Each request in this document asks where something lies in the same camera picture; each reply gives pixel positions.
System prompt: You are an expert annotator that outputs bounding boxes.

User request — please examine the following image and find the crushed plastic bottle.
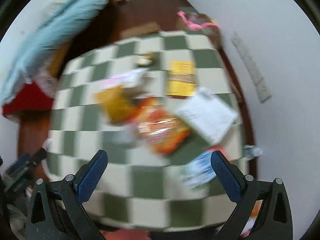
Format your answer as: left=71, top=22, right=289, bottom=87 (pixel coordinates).
left=244, top=145, right=263, bottom=160

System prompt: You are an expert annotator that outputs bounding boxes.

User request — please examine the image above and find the light blue blanket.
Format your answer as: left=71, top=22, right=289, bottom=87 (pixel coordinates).
left=1, top=0, right=109, bottom=106

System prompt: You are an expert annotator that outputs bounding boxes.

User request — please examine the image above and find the red bed sheet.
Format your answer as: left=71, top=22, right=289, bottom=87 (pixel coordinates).
left=2, top=81, right=54, bottom=122

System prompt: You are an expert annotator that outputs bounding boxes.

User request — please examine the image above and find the white paper sheet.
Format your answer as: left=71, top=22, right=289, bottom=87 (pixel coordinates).
left=174, top=87, right=239, bottom=146

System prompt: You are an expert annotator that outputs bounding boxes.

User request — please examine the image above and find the white power strip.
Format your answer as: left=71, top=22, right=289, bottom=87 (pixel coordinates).
left=231, top=32, right=272, bottom=103

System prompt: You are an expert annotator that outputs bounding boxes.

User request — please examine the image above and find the blue white milk carton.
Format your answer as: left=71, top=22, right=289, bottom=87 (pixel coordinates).
left=179, top=151, right=216, bottom=189

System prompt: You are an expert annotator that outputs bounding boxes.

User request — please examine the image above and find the yellow booklet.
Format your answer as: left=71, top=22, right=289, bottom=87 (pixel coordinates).
left=166, top=61, right=197, bottom=98

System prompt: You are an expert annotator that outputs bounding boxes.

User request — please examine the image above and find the green white checkered tablecloth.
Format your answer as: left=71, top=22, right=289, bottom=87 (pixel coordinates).
left=47, top=31, right=238, bottom=231

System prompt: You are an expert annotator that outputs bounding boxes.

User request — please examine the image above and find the yellow snack wrapper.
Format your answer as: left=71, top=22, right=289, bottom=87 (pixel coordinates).
left=93, top=85, right=138, bottom=123

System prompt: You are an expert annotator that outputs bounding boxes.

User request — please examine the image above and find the orange fries snack bag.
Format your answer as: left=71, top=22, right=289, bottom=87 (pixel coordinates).
left=135, top=97, right=191, bottom=155

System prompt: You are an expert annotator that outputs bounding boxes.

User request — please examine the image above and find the small pink white box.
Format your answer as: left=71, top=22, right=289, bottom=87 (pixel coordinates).
left=102, top=67, right=149, bottom=89

